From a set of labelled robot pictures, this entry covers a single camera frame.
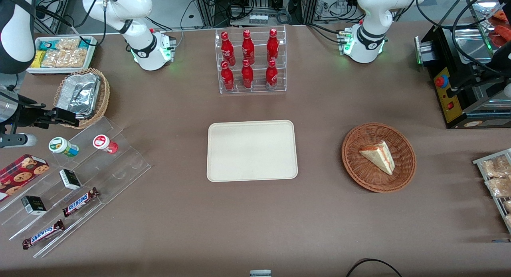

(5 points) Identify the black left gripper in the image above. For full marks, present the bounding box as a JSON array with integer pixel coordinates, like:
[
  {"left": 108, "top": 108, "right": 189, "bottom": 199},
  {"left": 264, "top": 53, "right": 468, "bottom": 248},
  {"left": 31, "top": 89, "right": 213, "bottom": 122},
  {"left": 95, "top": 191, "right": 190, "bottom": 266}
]
[{"left": 490, "top": 40, "right": 511, "bottom": 72}]

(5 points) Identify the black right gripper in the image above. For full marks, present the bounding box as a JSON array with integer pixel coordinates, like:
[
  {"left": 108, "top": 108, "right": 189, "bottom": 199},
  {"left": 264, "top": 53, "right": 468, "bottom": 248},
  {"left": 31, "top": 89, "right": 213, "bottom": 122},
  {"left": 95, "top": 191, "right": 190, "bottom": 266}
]
[{"left": 17, "top": 95, "right": 80, "bottom": 130}]

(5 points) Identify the green gum bottle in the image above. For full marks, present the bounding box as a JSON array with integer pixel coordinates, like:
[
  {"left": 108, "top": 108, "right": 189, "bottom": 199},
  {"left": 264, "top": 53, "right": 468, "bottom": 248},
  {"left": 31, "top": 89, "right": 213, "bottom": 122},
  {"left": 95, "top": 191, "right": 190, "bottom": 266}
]
[{"left": 49, "top": 137, "right": 79, "bottom": 158}]

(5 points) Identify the aluminium foil tray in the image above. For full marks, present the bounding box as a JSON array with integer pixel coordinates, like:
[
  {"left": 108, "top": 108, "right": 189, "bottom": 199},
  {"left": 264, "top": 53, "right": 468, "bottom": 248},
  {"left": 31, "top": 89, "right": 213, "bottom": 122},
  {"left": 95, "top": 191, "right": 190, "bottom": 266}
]
[{"left": 56, "top": 73, "right": 101, "bottom": 119}]

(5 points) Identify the red gum bottle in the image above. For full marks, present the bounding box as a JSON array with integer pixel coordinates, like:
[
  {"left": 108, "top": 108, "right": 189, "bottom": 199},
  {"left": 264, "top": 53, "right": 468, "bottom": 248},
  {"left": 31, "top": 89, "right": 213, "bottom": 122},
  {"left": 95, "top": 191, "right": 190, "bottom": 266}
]
[{"left": 93, "top": 135, "right": 119, "bottom": 154}]

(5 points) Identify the beige plastic tray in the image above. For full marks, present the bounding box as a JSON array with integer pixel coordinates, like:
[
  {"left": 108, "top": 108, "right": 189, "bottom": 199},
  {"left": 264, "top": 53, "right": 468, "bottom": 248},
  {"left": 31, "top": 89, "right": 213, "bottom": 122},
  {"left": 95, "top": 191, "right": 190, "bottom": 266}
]
[{"left": 206, "top": 120, "right": 299, "bottom": 182}]

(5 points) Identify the white plastic bin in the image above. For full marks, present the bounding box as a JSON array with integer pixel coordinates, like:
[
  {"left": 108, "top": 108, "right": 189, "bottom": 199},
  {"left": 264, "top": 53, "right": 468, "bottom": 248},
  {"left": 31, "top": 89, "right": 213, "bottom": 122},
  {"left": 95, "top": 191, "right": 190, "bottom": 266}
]
[{"left": 26, "top": 36, "right": 98, "bottom": 75}]

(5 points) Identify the light tan wicker basket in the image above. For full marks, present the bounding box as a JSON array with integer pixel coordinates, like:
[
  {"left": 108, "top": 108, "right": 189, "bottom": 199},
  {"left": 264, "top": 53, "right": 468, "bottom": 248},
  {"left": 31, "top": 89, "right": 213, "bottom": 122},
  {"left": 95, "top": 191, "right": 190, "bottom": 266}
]
[{"left": 53, "top": 68, "right": 111, "bottom": 129}]

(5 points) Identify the clear peanut snack bag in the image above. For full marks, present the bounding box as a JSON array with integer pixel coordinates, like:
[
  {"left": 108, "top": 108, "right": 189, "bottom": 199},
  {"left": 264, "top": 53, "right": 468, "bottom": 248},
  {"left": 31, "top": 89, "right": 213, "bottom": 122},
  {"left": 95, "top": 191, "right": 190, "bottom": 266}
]
[
  {"left": 41, "top": 49, "right": 89, "bottom": 68},
  {"left": 56, "top": 38, "right": 81, "bottom": 51}
]

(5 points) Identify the small black box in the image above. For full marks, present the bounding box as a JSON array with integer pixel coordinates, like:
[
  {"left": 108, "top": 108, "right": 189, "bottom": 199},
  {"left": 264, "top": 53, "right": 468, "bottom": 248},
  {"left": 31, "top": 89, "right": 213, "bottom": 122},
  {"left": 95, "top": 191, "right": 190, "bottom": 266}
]
[
  {"left": 21, "top": 196, "right": 47, "bottom": 216},
  {"left": 59, "top": 169, "right": 82, "bottom": 190}
]

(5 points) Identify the black food warmer cabinet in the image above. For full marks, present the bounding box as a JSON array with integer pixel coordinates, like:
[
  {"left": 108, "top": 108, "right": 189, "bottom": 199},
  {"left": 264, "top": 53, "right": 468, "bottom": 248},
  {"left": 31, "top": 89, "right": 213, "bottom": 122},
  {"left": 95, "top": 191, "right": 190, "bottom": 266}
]
[{"left": 414, "top": 0, "right": 511, "bottom": 130}]

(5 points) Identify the red cookie box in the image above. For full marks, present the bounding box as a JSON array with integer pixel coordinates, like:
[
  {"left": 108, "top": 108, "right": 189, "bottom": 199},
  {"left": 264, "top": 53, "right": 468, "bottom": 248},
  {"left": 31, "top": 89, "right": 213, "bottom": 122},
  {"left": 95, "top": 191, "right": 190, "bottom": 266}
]
[{"left": 0, "top": 154, "right": 50, "bottom": 202}]

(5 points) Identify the clear acrylic stepped display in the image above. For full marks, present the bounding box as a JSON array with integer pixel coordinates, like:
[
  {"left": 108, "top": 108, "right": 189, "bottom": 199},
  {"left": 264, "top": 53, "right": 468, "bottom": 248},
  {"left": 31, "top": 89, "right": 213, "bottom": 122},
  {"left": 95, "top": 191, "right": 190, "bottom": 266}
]
[{"left": 0, "top": 117, "right": 151, "bottom": 258}]

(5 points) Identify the Snickers chocolate bar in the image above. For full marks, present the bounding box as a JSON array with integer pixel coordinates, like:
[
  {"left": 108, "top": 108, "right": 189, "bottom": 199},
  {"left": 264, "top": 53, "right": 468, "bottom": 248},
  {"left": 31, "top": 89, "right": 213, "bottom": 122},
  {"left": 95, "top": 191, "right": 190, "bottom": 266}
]
[
  {"left": 22, "top": 220, "right": 65, "bottom": 250},
  {"left": 62, "top": 187, "right": 99, "bottom": 218}
]

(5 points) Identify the wrapped triangle sandwich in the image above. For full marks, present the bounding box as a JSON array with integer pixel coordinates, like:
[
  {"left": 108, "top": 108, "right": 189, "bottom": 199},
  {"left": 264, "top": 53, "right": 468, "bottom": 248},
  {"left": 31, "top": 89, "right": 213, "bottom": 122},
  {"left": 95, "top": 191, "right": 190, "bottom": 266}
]
[{"left": 358, "top": 140, "right": 396, "bottom": 176}]

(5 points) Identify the red cola bottle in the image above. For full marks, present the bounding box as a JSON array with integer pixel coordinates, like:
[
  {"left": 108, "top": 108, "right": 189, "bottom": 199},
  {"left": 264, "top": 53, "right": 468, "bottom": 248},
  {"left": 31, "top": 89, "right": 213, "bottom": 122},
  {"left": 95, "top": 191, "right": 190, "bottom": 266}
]
[
  {"left": 265, "top": 59, "right": 279, "bottom": 90},
  {"left": 266, "top": 28, "right": 280, "bottom": 64},
  {"left": 220, "top": 31, "right": 236, "bottom": 67},
  {"left": 242, "top": 30, "right": 256, "bottom": 66},
  {"left": 241, "top": 59, "right": 255, "bottom": 89},
  {"left": 221, "top": 61, "right": 235, "bottom": 91}
]

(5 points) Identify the brown round wicker basket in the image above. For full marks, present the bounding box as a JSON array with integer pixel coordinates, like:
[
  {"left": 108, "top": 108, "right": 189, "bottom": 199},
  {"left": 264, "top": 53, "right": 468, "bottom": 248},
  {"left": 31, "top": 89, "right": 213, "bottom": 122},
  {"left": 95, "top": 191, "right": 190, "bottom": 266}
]
[{"left": 341, "top": 123, "right": 417, "bottom": 193}]

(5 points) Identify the clear acrylic bottle rack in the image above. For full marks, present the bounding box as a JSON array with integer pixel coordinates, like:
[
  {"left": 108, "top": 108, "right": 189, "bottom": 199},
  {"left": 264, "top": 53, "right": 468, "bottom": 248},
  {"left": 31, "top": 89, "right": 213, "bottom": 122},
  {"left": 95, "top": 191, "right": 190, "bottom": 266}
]
[{"left": 215, "top": 25, "right": 287, "bottom": 95}]

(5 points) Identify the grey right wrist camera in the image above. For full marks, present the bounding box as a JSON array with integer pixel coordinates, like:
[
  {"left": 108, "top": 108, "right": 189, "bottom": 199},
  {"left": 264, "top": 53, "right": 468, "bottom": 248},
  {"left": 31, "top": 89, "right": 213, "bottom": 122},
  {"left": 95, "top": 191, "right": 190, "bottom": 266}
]
[{"left": 0, "top": 133, "right": 37, "bottom": 148}]

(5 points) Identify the grey wire rack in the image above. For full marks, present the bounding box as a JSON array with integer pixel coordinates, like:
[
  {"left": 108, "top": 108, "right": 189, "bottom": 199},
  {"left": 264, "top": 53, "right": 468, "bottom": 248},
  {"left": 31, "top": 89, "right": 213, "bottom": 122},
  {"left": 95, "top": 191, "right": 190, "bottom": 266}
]
[{"left": 473, "top": 148, "right": 511, "bottom": 234}]

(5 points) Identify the black cable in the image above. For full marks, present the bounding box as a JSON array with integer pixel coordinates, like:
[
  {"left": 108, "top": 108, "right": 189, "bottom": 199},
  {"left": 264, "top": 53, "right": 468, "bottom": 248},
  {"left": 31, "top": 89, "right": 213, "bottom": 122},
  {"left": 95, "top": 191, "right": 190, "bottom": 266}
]
[{"left": 346, "top": 259, "right": 402, "bottom": 277}]

